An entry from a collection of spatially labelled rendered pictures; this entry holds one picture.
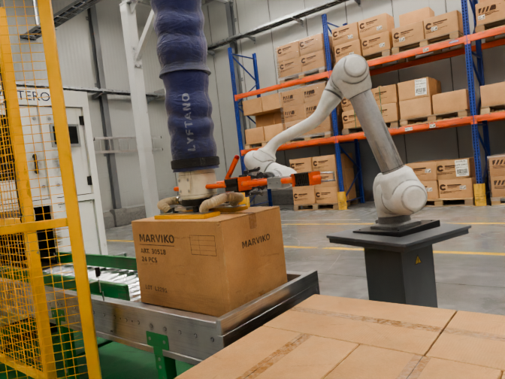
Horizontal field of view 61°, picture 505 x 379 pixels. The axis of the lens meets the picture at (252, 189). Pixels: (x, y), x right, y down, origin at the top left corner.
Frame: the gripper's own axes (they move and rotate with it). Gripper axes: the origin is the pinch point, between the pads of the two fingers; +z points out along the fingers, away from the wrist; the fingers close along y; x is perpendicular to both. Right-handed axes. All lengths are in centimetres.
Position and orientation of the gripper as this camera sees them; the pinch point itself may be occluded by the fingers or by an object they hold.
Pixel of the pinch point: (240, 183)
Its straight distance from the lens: 183.3
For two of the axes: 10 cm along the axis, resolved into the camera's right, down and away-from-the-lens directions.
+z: -6.2, 1.0, -7.8
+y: 1.0, 9.9, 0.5
